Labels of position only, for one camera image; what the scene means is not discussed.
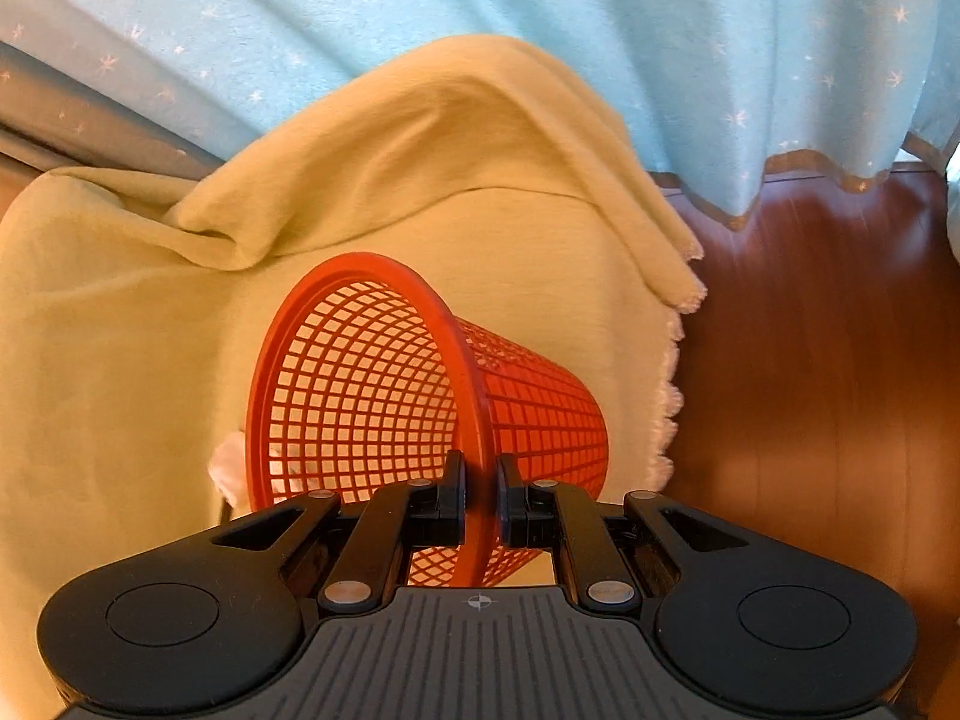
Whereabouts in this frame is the red plastic mesh basket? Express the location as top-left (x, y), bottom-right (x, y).
top-left (245, 254), bottom-right (608, 587)

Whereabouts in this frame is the crumpled white tissue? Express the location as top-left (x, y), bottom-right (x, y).
top-left (206, 431), bottom-right (251, 512)

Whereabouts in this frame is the yellow-green blanket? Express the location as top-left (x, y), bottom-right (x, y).
top-left (2, 36), bottom-right (704, 718)

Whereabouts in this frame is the light blue star curtain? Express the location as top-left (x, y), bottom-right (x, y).
top-left (2, 0), bottom-right (958, 218)

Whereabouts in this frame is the grey curtain panel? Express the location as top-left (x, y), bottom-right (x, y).
top-left (2, 46), bottom-right (223, 181)

